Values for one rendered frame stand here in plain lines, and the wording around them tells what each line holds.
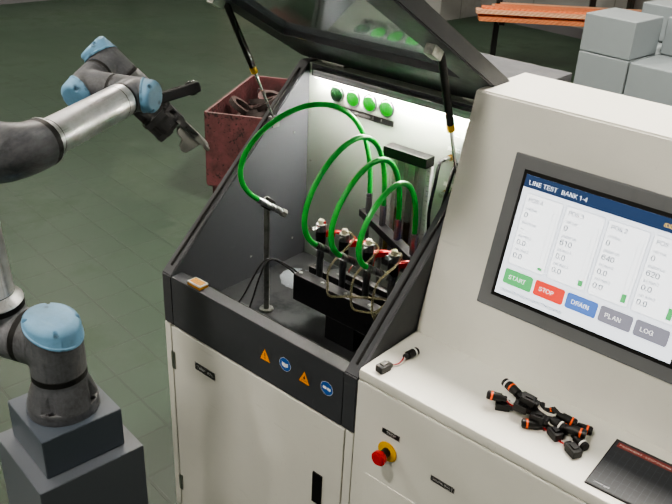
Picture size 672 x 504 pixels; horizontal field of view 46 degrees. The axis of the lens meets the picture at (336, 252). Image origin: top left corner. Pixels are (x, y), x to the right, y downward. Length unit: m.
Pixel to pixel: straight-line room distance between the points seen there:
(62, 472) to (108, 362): 1.73
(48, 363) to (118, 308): 2.19
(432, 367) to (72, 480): 0.82
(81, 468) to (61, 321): 0.33
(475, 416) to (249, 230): 0.98
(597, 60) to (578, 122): 3.84
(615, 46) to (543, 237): 3.81
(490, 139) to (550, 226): 0.24
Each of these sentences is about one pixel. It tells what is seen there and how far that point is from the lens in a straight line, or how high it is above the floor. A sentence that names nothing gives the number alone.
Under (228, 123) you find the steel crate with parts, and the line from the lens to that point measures 4.73.
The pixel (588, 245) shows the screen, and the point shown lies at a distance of 1.70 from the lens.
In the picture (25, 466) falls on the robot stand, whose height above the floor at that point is 0.80.
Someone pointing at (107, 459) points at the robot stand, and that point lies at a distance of 1.86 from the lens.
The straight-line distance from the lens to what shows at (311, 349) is 1.89.
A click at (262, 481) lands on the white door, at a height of 0.44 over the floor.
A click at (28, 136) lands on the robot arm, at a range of 1.55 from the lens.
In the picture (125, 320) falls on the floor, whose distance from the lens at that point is 3.81.
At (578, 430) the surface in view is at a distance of 1.67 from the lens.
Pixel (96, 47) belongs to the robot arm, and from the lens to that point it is 1.96.
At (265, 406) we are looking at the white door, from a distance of 2.10.
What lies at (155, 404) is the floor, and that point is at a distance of 3.28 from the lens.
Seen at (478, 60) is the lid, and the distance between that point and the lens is 1.75.
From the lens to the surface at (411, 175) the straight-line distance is 2.16.
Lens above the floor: 2.03
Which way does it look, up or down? 28 degrees down
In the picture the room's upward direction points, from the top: 3 degrees clockwise
